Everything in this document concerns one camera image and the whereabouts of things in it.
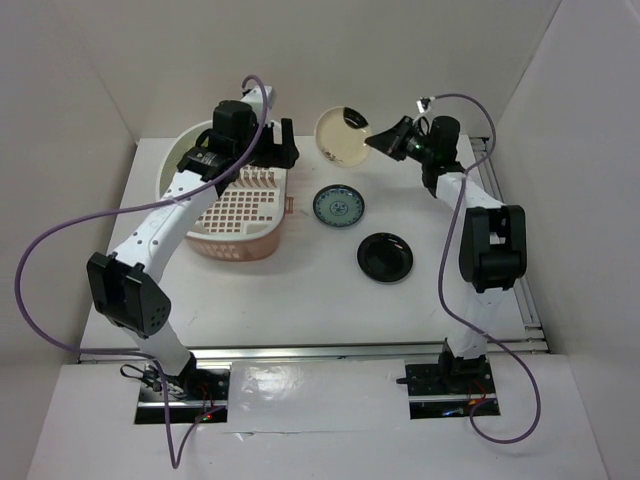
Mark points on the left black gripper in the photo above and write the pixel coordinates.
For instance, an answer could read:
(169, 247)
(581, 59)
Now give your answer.
(278, 155)

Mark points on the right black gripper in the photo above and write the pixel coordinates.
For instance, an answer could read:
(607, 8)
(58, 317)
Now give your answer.
(391, 141)

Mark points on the cream plate with black patch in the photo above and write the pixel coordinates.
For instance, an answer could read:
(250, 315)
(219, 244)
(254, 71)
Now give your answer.
(340, 135)

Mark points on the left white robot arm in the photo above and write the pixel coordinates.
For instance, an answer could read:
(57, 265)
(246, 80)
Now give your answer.
(222, 187)

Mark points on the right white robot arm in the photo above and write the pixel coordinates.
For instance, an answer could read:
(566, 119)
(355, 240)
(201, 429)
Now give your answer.
(492, 251)

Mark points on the white pink dish rack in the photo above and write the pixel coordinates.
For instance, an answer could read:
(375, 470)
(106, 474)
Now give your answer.
(245, 224)

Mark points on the blue patterned plate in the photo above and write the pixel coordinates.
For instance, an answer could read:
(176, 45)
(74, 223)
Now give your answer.
(338, 206)

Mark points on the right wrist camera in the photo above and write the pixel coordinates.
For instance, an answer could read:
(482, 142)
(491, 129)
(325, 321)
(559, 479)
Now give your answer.
(424, 104)

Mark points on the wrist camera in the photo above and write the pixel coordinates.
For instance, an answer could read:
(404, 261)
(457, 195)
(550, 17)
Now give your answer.
(424, 104)
(260, 95)

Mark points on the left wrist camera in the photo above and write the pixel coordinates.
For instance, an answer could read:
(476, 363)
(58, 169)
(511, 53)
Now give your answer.
(260, 95)

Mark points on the aluminium rail frame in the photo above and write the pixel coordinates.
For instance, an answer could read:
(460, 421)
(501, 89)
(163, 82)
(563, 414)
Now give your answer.
(310, 298)

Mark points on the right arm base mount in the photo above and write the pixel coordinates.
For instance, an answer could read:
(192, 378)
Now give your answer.
(430, 396)

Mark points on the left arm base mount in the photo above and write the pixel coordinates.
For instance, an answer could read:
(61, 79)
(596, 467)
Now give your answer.
(208, 402)

